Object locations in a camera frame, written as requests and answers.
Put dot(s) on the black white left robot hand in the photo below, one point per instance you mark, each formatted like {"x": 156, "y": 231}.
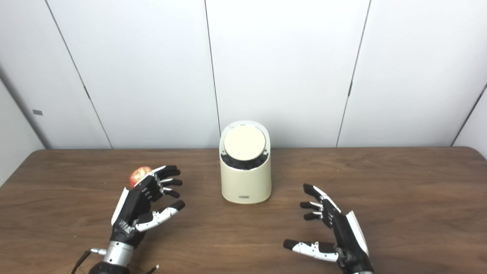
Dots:
{"x": 131, "y": 207}

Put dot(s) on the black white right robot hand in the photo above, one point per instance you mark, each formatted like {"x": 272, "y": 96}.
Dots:
{"x": 348, "y": 232}

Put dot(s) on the red apple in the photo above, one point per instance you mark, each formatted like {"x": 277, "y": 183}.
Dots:
{"x": 137, "y": 176}

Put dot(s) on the cream-colored bin body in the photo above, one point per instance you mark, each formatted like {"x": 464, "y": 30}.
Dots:
{"x": 245, "y": 184}

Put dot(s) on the cream round bin lid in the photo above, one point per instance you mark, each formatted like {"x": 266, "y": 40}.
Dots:
{"x": 244, "y": 141}

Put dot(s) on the black wall panel hinge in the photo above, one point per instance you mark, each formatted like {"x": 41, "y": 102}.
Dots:
{"x": 350, "y": 89}
{"x": 86, "y": 92}

